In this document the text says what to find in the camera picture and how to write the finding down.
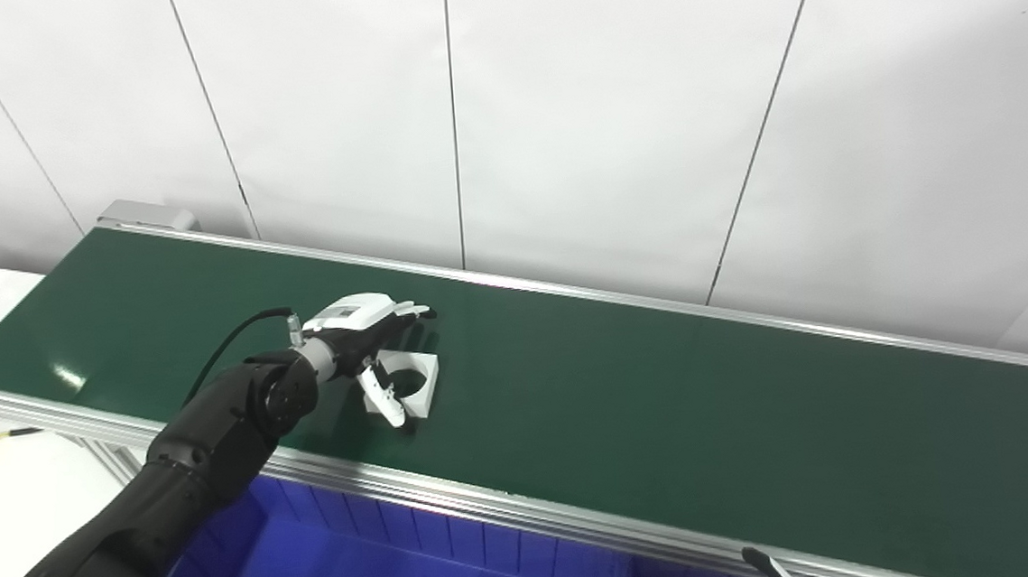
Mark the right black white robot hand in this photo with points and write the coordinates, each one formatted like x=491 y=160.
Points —
x=776 y=571

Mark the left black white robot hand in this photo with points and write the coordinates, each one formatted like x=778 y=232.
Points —
x=348 y=314

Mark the white square part with hole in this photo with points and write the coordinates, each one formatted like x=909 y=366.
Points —
x=426 y=385

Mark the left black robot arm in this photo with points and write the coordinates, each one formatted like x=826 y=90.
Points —
x=199 y=446

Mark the green conveyor belt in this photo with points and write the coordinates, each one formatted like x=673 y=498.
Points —
x=668 y=422
x=401 y=488

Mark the grey conveyor motor box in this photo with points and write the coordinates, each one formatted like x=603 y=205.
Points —
x=147 y=213

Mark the aluminium conveyor leg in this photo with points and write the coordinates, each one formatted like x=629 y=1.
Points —
x=114 y=461

